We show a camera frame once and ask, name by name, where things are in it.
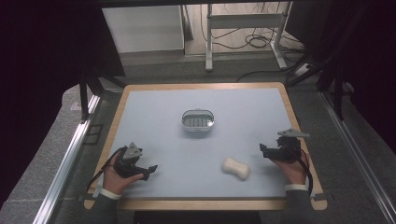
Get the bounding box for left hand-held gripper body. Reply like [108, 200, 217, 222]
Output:
[113, 142, 150, 180]

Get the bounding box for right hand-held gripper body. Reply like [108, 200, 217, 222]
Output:
[266, 128, 311, 163]

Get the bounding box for cream soap bar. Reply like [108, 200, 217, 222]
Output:
[220, 156, 251, 181]

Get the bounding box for white soap dish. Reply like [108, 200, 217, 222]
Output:
[180, 108, 216, 133]

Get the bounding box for person's left hand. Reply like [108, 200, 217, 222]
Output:
[102, 153, 145, 196]

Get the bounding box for person's right hand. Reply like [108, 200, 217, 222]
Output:
[269, 155, 308, 187]

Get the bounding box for light blue table mat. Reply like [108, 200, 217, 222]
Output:
[92, 87, 316, 201]

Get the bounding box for white power strip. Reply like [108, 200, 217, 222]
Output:
[293, 63, 313, 77]

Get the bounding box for black metal stand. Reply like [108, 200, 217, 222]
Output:
[78, 69, 129, 122]
[286, 6, 368, 121]

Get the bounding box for dark curtain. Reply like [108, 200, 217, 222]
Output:
[0, 0, 126, 209]
[285, 0, 396, 154]

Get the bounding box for left hand-held gripper black cable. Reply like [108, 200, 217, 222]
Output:
[86, 147, 125, 192]

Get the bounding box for hand-held gripper black cable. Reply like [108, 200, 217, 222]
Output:
[297, 148, 314, 198]
[86, 147, 125, 192]

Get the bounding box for right hand-held gripper black cable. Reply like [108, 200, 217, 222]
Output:
[297, 148, 314, 198]

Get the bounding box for aluminium floor rail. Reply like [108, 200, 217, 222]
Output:
[319, 91, 396, 224]
[32, 93, 101, 224]

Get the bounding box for black floor cables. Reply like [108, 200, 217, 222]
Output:
[199, 2, 307, 83]

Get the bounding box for white metal desk frame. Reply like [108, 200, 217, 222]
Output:
[205, 1, 294, 73]

